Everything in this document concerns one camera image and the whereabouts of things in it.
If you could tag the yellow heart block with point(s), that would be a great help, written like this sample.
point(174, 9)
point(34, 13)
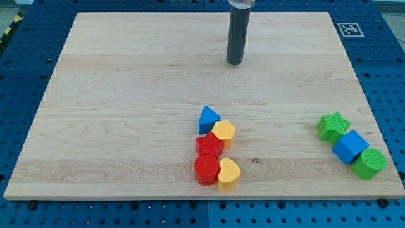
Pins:
point(229, 174)

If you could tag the blue triangle block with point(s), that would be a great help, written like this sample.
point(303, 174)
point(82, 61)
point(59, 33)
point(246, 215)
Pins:
point(207, 120)

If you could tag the yellow pentagon block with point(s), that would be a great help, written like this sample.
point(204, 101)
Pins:
point(224, 130)

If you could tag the red star block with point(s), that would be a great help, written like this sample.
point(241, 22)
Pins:
point(209, 144)

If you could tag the red cylinder block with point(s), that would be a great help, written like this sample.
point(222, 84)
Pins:
point(206, 169)

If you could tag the wooden board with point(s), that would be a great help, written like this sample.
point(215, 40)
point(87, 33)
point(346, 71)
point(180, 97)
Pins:
point(119, 116)

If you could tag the green star block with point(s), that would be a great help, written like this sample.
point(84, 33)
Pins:
point(332, 127)

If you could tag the blue cube block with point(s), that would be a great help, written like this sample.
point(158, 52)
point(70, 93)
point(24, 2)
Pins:
point(349, 146)

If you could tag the white fiducial marker tag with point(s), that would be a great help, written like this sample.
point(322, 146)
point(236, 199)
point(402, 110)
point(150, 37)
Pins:
point(350, 29)

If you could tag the green cylinder block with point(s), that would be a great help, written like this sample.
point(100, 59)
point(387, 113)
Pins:
point(369, 163)

